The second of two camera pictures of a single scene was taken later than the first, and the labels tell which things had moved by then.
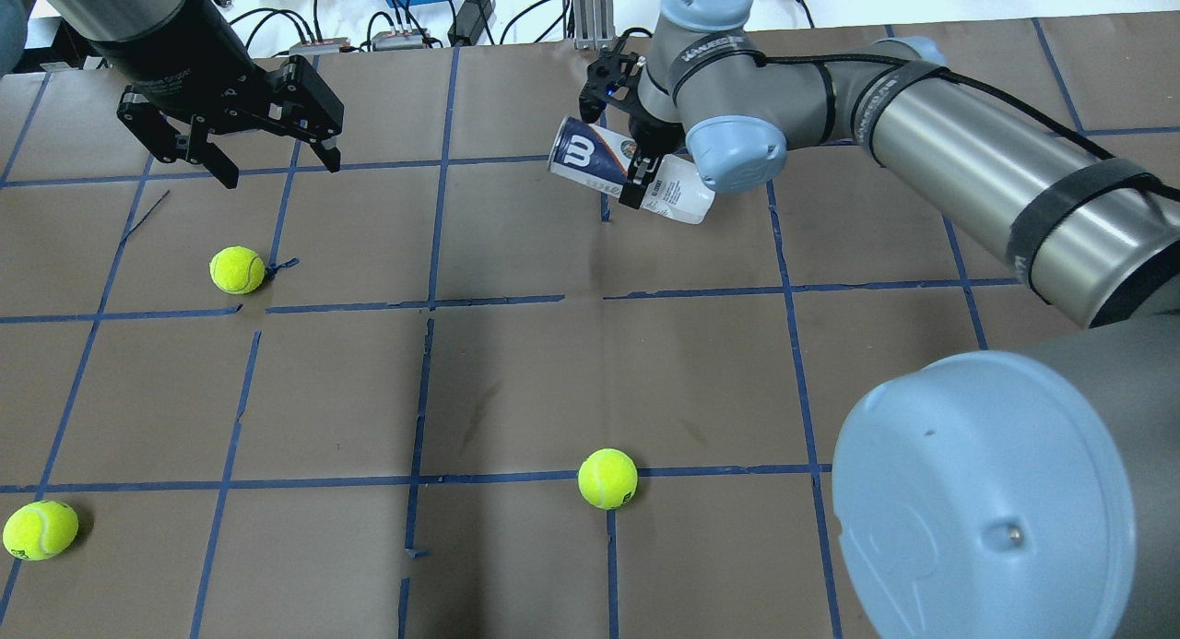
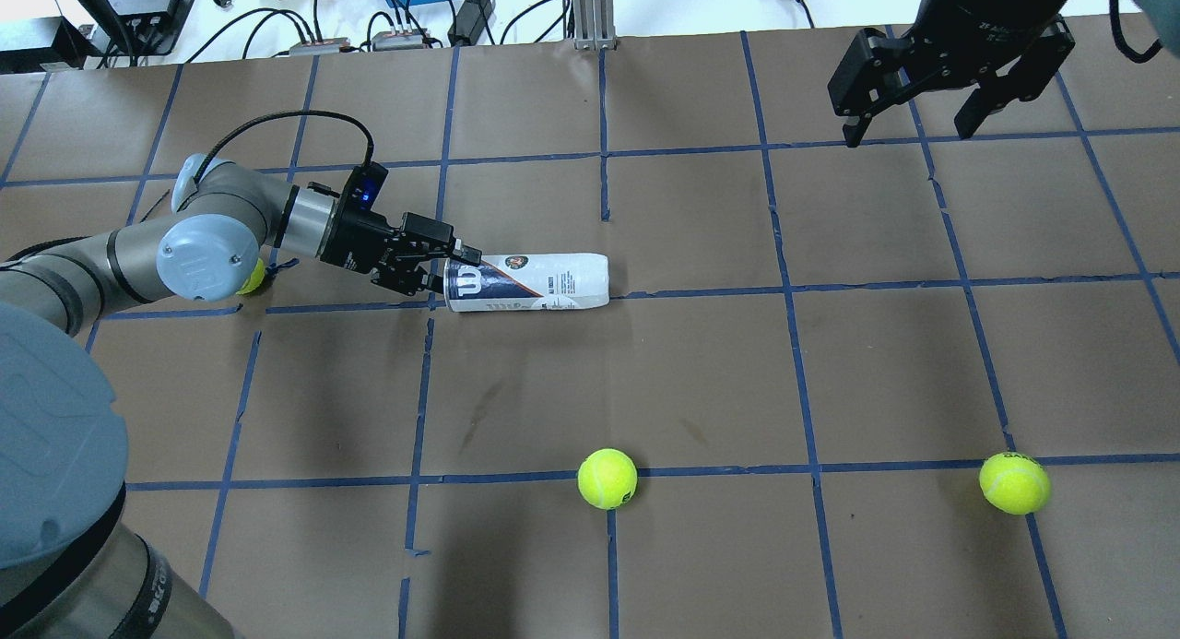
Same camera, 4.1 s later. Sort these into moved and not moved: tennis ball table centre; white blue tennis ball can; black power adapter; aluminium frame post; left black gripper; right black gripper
Moved: white blue tennis ball can; left black gripper; right black gripper
Not moved: black power adapter; aluminium frame post; tennis ball table centre
